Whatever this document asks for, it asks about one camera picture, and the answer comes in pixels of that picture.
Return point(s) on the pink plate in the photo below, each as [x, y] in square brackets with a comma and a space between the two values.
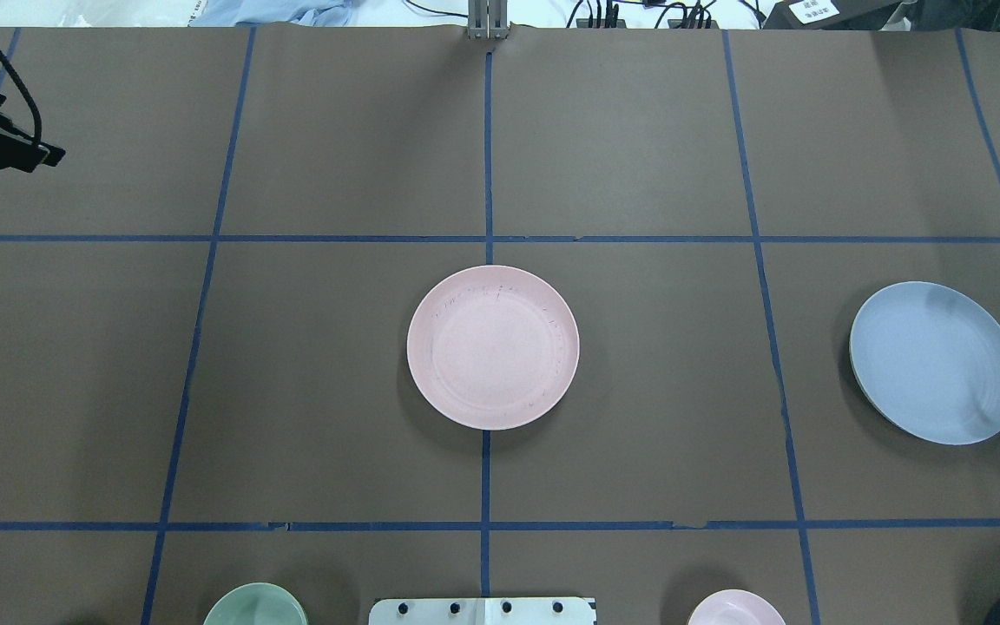
[493, 347]

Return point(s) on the pink bowl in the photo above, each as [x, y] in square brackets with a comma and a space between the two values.
[735, 606]

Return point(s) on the green bowl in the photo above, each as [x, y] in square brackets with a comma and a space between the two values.
[257, 603]

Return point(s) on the black box with label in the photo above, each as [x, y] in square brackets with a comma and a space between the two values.
[830, 15]

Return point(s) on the light blue cloth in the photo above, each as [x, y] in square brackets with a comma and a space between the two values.
[249, 13]

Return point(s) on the blue plate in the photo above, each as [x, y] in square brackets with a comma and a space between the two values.
[927, 358]

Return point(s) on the aluminium frame post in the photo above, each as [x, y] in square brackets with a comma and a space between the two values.
[488, 19]

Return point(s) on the white camera stand pedestal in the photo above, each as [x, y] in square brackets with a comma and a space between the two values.
[485, 610]

